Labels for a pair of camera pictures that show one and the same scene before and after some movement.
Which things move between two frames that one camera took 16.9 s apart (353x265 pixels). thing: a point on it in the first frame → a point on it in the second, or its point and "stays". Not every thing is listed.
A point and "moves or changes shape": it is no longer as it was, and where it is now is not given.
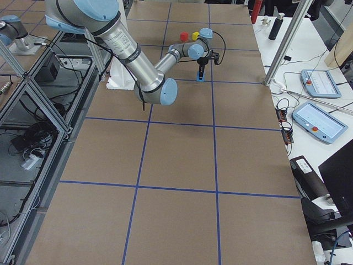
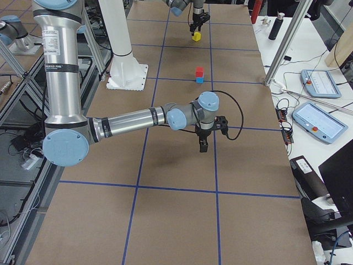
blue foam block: x=197 y=77 stays
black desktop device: x=310 y=185 stays
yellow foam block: x=194 y=35 stays
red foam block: x=184 y=36 moves or changes shape
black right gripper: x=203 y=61 → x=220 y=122
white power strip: x=31 y=161 stays
